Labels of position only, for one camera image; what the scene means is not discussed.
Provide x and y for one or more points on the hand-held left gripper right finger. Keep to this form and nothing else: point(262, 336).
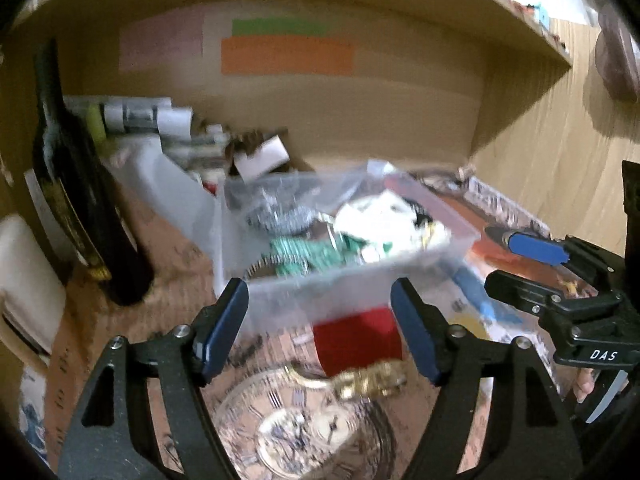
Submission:
point(415, 330)

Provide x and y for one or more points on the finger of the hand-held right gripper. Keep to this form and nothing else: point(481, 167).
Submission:
point(535, 248)
point(525, 292)

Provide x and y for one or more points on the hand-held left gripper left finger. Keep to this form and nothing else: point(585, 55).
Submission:
point(225, 330)

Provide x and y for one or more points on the clear plastic storage bin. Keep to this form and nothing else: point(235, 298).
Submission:
point(350, 290)

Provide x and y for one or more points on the white crumpled soft item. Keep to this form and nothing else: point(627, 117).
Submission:
point(380, 215)

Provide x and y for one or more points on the person's right hand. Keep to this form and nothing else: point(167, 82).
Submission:
point(583, 385)

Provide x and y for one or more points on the blue pen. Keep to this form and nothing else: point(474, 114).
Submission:
point(475, 292)

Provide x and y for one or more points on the gold metal ornament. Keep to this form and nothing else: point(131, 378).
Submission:
point(365, 380)

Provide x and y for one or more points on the white card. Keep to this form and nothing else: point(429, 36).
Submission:
point(262, 160)

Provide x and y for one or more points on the dark wine bottle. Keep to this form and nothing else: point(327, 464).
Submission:
point(75, 195)

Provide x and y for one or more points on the row of paper rolls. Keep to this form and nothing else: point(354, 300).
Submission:
point(135, 117)

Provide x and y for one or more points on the orange paper sheet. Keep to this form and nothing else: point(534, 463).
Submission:
point(287, 56)

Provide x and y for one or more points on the pink paper sheet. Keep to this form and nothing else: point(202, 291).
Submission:
point(160, 42)

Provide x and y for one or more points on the green paper strip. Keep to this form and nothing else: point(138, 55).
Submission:
point(280, 26)

